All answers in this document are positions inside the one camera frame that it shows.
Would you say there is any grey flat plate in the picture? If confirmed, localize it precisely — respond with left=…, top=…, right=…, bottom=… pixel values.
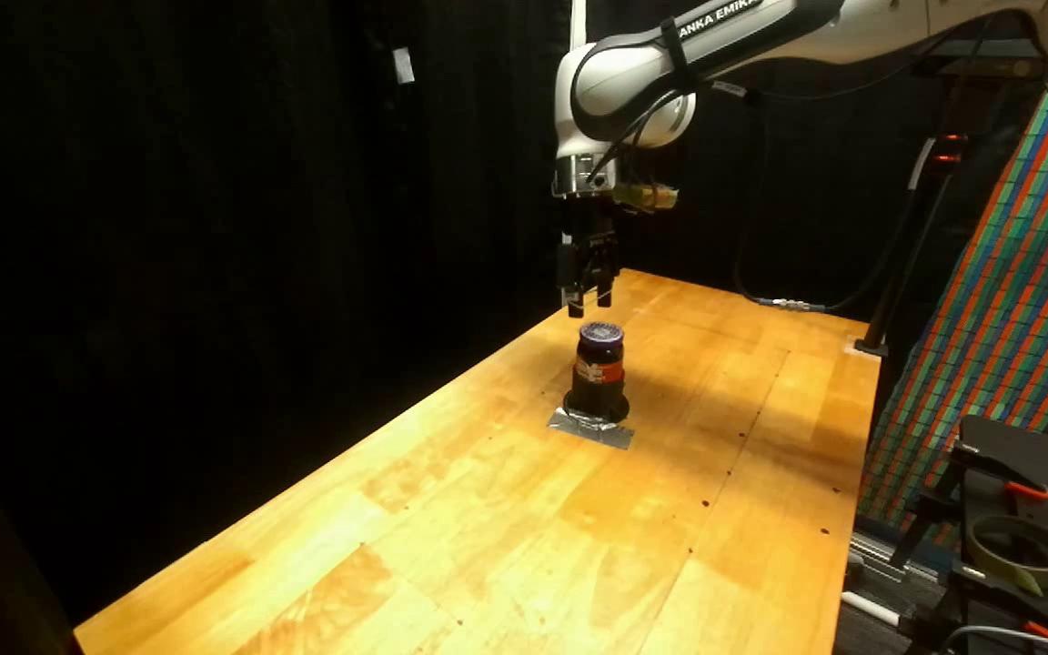
left=543, top=405, right=642, bottom=454

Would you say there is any black tripod stand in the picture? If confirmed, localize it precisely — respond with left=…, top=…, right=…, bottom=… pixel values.
left=856, top=128, right=972, bottom=360

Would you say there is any black curtain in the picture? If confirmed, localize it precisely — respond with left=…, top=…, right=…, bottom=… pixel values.
left=0, top=0, right=1039, bottom=655

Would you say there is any black side panel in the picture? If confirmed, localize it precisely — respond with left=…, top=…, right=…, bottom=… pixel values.
left=898, top=415, right=1048, bottom=655

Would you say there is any metal rail frame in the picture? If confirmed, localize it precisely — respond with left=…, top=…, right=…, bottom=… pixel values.
left=840, top=528, right=955, bottom=625

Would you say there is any brown cup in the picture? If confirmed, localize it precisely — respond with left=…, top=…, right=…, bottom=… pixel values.
left=561, top=318, right=634, bottom=427

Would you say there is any grey tape roll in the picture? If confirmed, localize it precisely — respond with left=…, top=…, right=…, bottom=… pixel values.
left=965, top=511, right=1048, bottom=581

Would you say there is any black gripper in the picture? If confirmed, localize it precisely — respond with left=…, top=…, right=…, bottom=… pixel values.
left=551, top=158, right=621, bottom=319

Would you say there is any white vertical pole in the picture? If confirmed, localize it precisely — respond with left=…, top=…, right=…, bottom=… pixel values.
left=568, top=0, right=592, bottom=56

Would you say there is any colourful striped board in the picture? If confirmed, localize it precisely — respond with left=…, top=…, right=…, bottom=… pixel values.
left=859, top=65, right=1048, bottom=532

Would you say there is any grey cable on table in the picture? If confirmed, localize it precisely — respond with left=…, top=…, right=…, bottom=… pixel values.
left=754, top=293, right=851, bottom=318

